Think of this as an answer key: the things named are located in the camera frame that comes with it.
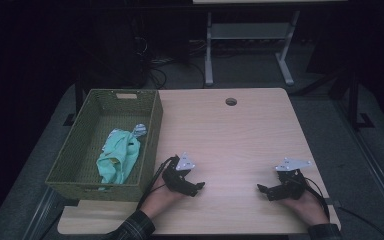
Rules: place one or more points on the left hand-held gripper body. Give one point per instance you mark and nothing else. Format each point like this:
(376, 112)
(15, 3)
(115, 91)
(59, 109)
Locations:
(176, 175)

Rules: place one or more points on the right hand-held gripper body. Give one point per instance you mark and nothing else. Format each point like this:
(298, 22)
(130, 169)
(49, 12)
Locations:
(291, 181)

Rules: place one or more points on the mint green garment striped lining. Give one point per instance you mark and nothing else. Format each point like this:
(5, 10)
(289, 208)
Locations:
(120, 156)

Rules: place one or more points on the green woven basket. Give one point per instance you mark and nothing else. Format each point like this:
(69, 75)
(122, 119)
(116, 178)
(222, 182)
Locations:
(80, 150)

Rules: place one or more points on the person's left hand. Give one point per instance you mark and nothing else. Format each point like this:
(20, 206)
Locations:
(160, 200)

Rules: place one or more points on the person's right hand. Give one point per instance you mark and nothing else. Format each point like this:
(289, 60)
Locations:
(308, 208)

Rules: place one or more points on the black metal stand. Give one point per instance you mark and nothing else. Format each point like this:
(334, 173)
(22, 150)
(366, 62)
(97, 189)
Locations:
(355, 100)

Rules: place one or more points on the white metal stand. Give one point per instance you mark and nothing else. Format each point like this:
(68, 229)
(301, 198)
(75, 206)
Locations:
(246, 31)

